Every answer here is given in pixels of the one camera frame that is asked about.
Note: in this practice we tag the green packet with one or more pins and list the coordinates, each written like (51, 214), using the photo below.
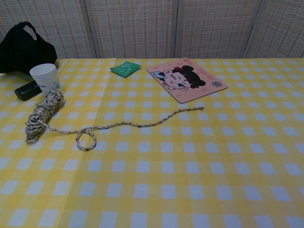
(124, 69)

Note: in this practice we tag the pink cartoon mouse pad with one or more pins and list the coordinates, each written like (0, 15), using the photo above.
(202, 83)

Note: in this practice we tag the yellow white checked tablecloth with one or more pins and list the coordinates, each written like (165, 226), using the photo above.
(166, 171)

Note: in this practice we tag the woven bamboo screen panel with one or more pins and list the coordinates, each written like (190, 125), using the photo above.
(282, 28)
(213, 28)
(59, 26)
(133, 28)

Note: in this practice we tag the white paper cup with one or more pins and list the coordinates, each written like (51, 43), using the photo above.
(45, 76)

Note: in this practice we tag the small black case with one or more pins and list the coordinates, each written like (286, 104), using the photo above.
(26, 91)

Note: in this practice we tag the black baseball cap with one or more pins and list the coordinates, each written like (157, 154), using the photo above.
(21, 50)

